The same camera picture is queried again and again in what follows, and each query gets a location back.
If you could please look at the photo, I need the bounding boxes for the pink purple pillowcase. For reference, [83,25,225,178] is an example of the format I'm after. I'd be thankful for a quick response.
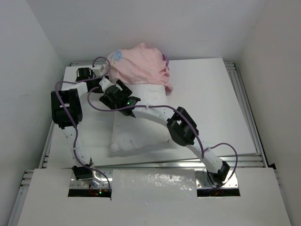
[106,43,173,92]

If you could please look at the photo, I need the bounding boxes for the white pillow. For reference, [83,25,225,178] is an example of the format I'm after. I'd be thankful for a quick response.
[110,84,170,154]

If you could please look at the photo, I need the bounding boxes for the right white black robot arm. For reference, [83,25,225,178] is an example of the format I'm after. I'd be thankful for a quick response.
[99,78,230,186]

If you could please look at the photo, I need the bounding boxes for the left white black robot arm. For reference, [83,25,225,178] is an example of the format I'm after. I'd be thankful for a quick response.
[51,67,109,182]

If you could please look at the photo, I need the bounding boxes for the white front cover board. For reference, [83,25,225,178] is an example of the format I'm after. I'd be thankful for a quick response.
[18,168,290,226]

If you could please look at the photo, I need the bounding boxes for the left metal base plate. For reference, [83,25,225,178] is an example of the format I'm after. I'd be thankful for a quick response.
[69,171,112,190]

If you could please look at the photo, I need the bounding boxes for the metal base plate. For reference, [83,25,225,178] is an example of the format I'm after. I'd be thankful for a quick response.
[195,169,239,189]
[69,171,112,190]

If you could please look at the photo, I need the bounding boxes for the aluminium frame rail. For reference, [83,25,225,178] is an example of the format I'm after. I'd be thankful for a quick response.
[224,62,269,167]

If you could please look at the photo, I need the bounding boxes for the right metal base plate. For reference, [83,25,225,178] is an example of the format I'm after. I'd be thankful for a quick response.
[195,169,239,189]

